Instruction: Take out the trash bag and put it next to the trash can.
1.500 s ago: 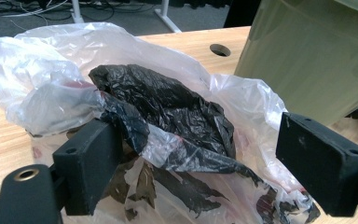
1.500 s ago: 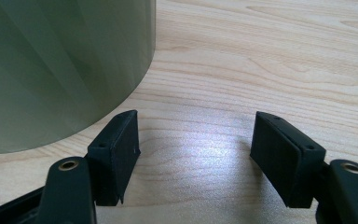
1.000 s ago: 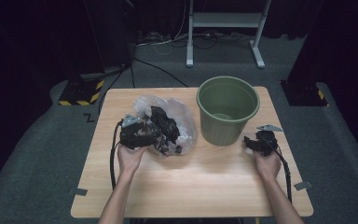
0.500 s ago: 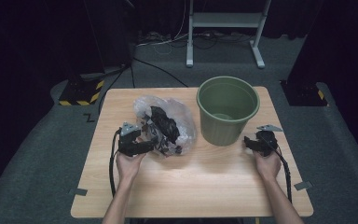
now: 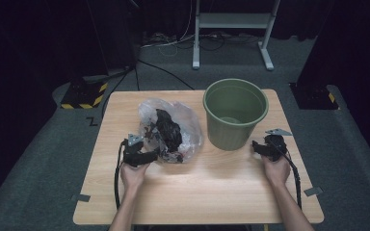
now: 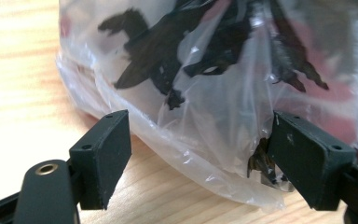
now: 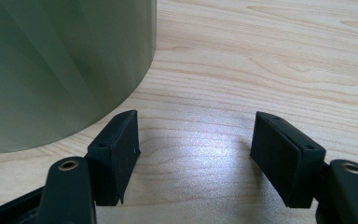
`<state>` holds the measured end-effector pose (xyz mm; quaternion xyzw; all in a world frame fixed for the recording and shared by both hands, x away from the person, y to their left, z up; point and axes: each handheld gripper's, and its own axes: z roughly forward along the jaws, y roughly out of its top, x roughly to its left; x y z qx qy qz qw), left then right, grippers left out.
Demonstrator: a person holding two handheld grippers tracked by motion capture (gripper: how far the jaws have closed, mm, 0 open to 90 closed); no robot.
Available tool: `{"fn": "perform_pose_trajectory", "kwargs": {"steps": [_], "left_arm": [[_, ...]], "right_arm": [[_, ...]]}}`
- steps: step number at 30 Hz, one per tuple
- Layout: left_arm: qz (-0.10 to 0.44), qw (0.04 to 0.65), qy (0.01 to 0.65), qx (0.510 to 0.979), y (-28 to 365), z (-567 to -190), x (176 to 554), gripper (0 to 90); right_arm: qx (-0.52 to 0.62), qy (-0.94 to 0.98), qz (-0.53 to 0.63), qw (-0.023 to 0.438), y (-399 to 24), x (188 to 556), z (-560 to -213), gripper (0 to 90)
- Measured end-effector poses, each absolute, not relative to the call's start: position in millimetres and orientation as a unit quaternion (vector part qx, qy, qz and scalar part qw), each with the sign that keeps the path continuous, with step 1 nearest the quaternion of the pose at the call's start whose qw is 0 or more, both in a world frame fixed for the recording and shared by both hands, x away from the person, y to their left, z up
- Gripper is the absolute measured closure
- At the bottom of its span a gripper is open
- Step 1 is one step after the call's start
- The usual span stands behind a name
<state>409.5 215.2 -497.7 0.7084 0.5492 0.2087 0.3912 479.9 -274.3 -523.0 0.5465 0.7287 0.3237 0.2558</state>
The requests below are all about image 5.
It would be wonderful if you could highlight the right hand-held gripper cable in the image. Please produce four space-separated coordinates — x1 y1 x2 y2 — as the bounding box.
276 141 303 210

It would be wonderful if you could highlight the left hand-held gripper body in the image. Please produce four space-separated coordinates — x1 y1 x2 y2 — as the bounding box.
121 133 146 168

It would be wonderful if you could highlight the black floor cable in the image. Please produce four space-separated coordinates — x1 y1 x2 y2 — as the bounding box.
137 59 196 91
100 67 135 118

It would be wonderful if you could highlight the person's left hand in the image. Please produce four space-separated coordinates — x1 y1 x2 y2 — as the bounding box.
119 160 148 193

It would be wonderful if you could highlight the yellow black striped base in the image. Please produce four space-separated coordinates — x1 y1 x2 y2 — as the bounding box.
60 80 109 110
289 82 340 111

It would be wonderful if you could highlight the grey tape strip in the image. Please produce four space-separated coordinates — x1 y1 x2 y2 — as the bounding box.
70 192 92 203
303 186 324 197

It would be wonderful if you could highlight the clear plastic bag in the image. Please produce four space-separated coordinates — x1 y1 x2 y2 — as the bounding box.
137 97 204 165

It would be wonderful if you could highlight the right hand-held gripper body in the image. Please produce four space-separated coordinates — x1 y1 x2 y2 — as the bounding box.
263 128 294 163

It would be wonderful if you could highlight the white floor cable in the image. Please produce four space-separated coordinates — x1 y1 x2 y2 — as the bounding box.
140 0 197 50

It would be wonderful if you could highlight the hand-held gripper cable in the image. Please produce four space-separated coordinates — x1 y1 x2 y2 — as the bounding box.
276 141 303 210
114 139 128 210

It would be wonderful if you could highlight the bundle of black cables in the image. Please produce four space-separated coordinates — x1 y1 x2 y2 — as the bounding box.
198 32 262 52

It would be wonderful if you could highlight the black crumpled plastic waste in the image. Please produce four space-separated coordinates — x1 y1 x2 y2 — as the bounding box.
154 109 184 154

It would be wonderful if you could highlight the left hand-held gripper cable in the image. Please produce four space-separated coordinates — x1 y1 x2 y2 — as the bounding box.
114 139 128 210

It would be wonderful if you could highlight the green plastic bin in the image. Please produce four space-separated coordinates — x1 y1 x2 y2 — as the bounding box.
202 78 270 152

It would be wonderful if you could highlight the white metal stand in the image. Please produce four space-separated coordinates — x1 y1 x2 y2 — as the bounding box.
192 0 282 71

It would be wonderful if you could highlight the person's right hand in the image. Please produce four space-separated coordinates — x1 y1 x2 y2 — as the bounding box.
261 155 292 189

